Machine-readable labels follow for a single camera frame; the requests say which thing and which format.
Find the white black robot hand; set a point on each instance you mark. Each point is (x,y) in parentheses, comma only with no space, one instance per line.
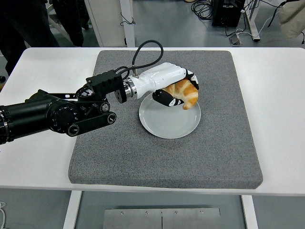
(162,76)

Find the golden croissant bread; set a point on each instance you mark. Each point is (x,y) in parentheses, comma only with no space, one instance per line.
(188,95)

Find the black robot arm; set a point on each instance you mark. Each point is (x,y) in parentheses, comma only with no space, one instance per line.
(28,114)

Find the round grey plate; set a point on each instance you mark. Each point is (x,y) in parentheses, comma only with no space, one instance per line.
(166,124)

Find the grey metal plate with screws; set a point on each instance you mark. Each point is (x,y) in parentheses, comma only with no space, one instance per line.
(143,219)

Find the white desk side panel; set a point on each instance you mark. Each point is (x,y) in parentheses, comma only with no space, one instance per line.
(107,23)

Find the person's foot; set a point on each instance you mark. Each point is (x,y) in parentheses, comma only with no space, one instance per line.
(190,1)

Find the small grey foot pedal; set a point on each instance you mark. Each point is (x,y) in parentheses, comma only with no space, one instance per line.
(236,40)

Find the grey square foam mat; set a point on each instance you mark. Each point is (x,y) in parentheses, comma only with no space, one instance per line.
(166,162)

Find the black computer tower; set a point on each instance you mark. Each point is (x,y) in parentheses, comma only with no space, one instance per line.
(226,14)

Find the white desk leg with foot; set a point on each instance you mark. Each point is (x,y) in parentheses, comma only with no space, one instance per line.
(253,26)

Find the person's leg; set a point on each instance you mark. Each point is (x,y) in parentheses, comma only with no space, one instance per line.
(23,23)
(71,19)

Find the beige cloth bag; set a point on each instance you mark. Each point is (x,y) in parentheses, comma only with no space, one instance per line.
(291,21)

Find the small black object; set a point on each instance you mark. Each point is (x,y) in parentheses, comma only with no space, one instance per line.
(2,79)

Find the white table leg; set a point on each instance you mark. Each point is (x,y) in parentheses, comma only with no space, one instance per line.
(250,214)
(70,212)

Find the white chair frame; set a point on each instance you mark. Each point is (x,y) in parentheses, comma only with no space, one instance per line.
(57,23)

